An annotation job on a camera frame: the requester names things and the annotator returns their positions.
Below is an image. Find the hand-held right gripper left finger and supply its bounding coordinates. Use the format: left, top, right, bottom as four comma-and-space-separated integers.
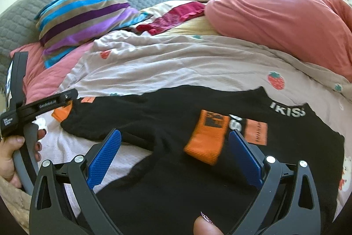
29, 128, 130, 235

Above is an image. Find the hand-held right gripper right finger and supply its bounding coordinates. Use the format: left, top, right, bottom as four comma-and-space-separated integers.
225, 129, 323, 235

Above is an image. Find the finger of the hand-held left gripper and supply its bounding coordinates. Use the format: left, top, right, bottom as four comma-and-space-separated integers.
5, 51, 29, 114
16, 89, 79, 118

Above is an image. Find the black garment with orange patches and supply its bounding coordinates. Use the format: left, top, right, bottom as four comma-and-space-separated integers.
52, 85, 345, 235

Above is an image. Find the person's left hand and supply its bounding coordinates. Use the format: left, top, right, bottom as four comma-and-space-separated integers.
0, 128, 46, 189

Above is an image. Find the person's right hand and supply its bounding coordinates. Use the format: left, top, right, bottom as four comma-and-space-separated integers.
193, 211, 225, 235

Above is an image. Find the pink quilted bedspread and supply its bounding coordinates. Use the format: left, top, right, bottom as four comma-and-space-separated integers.
10, 41, 95, 105

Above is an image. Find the striped fleece blanket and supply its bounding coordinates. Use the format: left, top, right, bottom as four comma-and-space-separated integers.
35, 0, 141, 69

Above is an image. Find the strawberry print quilt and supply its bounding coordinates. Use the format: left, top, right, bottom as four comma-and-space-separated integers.
36, 28, 352, 224

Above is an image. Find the yellow bed sheet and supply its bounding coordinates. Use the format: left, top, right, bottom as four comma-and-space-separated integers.
162, 15, 222, 37

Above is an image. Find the pink comforter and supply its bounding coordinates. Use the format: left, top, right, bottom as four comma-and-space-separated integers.
205, 0, 352, 84

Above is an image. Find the red cloth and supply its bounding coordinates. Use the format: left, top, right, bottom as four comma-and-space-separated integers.
136, 0, 206, 35

